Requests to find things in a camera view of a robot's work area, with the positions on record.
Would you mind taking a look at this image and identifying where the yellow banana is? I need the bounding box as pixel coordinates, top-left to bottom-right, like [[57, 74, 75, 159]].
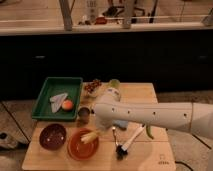
[[81, 131, 99, 144]]

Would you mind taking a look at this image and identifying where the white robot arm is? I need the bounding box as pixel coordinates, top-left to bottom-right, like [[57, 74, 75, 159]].
[[93, 88, 213, 139]]

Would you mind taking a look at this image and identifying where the red bowl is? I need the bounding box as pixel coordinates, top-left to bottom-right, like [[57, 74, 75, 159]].
[[67, 128, 99, 161]]

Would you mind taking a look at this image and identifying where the dark purple bowl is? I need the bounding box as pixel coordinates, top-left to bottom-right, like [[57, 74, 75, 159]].
[[39, 124, 66, 150]]

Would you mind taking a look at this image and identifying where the metal spoon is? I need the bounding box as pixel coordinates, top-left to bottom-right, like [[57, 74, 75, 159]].
[[112, 126, 119, 147]]

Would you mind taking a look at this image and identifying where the blue sponge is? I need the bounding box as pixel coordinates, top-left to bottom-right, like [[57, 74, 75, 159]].
[[113, 120, 128, 130]]

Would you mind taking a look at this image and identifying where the small metal cup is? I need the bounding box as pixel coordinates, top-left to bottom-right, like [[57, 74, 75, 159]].
[[78, 107, 90, 124]]

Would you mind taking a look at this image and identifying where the bunch of red grapes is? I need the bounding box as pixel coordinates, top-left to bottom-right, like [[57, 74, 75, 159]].
[[84, 79, 102, 93]]

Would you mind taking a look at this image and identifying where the orange peach fruit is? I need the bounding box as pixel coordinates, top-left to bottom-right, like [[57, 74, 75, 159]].
[[62, 100, 74, 111]]

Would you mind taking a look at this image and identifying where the green cup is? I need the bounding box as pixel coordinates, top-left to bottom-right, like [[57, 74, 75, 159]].
[[108, 79, 120, 89]]

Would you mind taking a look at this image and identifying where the green chili pepper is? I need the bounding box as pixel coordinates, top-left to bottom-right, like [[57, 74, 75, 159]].
[[146, 126, 154, 139]]

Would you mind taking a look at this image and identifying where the green plastic tray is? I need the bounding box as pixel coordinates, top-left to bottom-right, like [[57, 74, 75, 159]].
[[32, 77, 83, 121]]

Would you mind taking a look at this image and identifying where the grey folded cloth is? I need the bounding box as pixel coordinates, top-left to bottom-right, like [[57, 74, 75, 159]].
[[49, 93, 68, 113]]

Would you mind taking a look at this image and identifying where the white handled black brush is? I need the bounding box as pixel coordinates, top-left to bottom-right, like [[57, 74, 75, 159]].
[[116, 125, 145, 160]]

